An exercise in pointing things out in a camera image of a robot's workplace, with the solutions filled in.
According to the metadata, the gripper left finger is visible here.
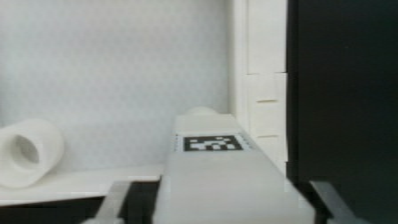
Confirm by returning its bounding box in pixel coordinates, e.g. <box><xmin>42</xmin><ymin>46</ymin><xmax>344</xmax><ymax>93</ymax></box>
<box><xmin>82</xmin><ymin>179</ymin><xmax>162</xmax><ymax>224</ymax></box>

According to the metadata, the white L-shaped corner guide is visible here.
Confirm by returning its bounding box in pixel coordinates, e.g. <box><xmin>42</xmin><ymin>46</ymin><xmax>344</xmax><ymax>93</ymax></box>
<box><xmin>248</xmin><ymin>0</ymin><xmax>289</xmax><ymax>172</ymax></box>

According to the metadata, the white desk top tray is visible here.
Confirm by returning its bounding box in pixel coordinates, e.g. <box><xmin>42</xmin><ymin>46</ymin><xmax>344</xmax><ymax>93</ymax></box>
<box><xmin>0</xmin><ymin>0</ymin><xmax>232</xmax><ymax>205</ymax></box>

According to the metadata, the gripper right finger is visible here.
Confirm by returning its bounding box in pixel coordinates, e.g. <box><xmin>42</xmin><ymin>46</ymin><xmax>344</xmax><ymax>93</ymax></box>
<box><xmin>312</xmin><ymin>181</ymin><xmax>374</xmax><ymax>224</ymax></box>

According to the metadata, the white desk leg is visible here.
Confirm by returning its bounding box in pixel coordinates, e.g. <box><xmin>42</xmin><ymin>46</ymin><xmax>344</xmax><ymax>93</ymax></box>
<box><xmin>154</xmin><ymin>107</ymin><xmax>315</xmax><ymax>224</ymax></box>

